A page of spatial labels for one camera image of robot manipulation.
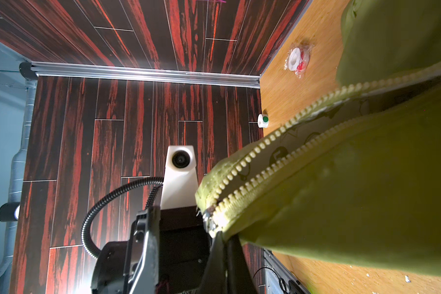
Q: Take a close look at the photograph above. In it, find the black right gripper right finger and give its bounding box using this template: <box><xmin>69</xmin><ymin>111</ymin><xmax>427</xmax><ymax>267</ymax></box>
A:
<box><xmin>225</xmin><ymin>235</ymin><xmax>257</xmax><ymax>294</ymax></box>

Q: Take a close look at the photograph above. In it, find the small white green-dot cap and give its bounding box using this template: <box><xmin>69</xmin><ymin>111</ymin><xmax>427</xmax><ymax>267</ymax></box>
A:
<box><xmin>257</xmin><ymin>113</ymin><xmax>269</xmax><ymax>129</ymax></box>

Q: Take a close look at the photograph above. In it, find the green Snoopy zip jacket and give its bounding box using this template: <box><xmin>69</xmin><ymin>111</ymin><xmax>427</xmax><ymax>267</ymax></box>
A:
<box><xmin>196</xmin><ymin>1</ymin><xmax>441</xmax><ymax>276</ymax></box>

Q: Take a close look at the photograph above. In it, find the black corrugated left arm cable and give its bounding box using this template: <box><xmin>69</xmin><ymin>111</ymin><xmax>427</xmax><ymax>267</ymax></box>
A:
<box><xmin>80</xmin><ymin>176</ymin><xmax>165</xmax><ymax>260</ymax></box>

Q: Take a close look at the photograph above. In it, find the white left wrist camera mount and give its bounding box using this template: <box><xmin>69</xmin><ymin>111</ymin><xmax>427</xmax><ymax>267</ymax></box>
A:
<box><xmin>160</xmin><ymin>145</ymin><xmax>198</xmax><ymax>210</ymax></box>

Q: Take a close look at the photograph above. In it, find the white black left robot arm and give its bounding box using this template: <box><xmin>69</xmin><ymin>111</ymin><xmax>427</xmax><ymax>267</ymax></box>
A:
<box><xmin>91</xmin><ymin>207</ymin><xmax>211</xmax><ymax>294</ymax></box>

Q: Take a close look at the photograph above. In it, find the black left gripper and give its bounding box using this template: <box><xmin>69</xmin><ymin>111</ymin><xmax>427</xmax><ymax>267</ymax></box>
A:
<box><xmin>123</xmin><ymin>206</ymin><xmax>211</xmax><ymax>294</ymax></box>

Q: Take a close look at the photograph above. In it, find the aluminium front frame rail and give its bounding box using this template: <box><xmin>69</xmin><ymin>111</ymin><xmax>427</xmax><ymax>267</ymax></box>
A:
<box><xmin>256</xmin><ymin>249</ymin><xmax>310</xmax><ymax>294</ymax></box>

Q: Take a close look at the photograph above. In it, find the white red tape roll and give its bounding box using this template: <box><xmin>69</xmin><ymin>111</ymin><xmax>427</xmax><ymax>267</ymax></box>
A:
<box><xmin>284</xmin><ymin>43</ymin><xmax>313</xmax><ymax>79</ymax></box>

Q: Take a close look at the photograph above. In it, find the aluminium corner post left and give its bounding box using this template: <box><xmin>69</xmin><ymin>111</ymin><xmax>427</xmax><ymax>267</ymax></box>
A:
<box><xmin>19</xmin><ymin>62</ymin><xmax>260</xmax><ymax>89</ymax></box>

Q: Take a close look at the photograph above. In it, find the grey duct pipe outside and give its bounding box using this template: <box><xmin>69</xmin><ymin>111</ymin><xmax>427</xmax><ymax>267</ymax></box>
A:
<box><xmin>0</xmin><ymin>80</ymin><xmax>37</xmax><ymax>294</ymax></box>

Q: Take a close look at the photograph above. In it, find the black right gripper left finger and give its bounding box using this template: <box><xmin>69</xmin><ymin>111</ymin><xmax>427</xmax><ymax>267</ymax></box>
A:
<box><xmin>197</xmin><ymin>232</ymin><xmax>226</xmax><ymax>294</ymax></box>

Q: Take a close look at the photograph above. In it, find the black ceiling spotlight lower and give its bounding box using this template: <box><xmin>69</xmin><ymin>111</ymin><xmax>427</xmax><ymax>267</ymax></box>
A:
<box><xmin>0</xmin><ymin>202</ymin><xmax>20</xmax><ymax>222</ymax></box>

